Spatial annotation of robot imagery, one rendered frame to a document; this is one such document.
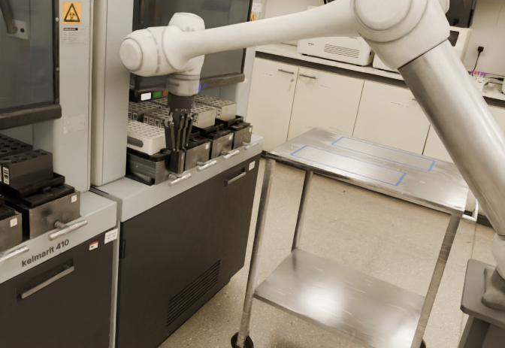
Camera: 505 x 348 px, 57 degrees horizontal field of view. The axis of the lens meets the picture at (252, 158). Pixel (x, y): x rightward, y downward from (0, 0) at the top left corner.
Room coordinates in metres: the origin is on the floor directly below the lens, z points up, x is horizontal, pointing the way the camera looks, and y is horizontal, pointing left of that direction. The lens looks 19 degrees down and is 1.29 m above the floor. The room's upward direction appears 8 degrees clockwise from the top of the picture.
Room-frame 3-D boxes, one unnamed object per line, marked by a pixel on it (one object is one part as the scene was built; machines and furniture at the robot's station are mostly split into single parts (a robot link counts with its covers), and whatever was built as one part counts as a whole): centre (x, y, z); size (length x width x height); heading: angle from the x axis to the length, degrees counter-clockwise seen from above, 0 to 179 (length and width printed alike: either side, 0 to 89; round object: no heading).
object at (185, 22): (1.25, 0.22, 1.14); 0.13 x 0.11 x 0.16; 159
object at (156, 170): (1.40, 0.53, 0.78); 0.73 x 0.14 x 0.09; 65
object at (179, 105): (1.26, 0.22, 0.96); 0.08 x 0.07 x 0.09; 155
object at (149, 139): (1.34, 0.40, 0.83); 0.30 x 0.10 x 0.06; 65
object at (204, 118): (1.58, 0.19, 0.85); 0.12 x 0.02 x 0.06; 154
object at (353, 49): (3.75, -0.59, 1.22); 0.62 x 0.56 x 0.64; 153
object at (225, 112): (1.72, 0.12, 0.85); 0.12 x 0.02 x 0.06; 154
